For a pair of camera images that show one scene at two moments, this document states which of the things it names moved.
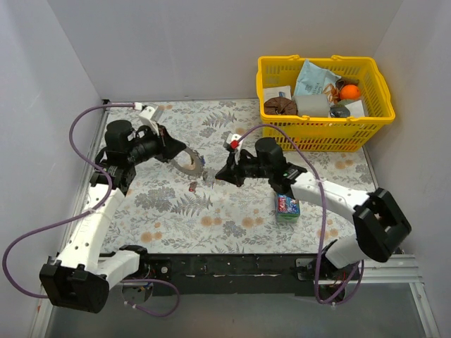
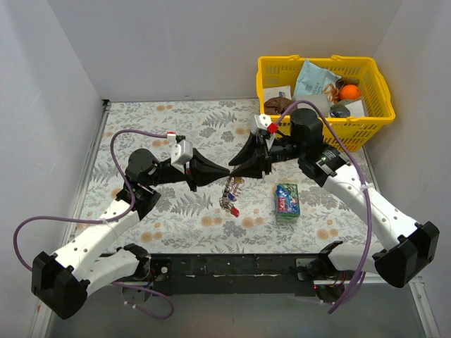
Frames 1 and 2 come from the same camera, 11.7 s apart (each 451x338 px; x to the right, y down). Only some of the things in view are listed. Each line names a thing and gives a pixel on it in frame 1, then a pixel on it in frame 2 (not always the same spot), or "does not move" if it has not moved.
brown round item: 280,105 does not move
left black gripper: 163,143 -> 192,170
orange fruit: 349,91 does not move
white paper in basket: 273,92 does not move
